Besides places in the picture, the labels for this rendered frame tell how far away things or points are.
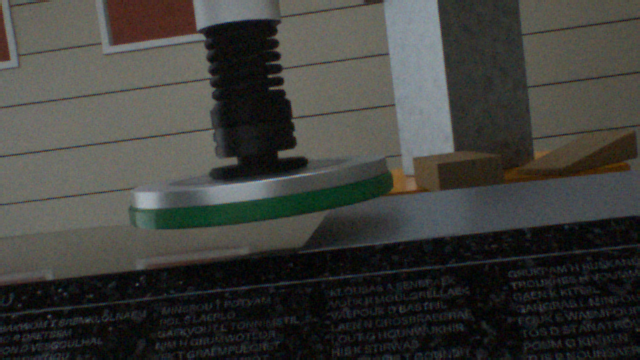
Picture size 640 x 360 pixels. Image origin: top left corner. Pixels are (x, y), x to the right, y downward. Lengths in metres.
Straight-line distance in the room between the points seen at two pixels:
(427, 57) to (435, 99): 0.08
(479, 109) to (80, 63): 6.26
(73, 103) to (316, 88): 2.50
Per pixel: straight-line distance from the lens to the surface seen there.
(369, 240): 0.50
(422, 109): 1.34
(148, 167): 7.06
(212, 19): 0.54
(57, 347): 0.52
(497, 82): 1.33
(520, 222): 0.52
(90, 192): 7.31
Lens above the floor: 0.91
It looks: 4 degrees down
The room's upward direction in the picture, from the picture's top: 7 degrees counter-clockwise
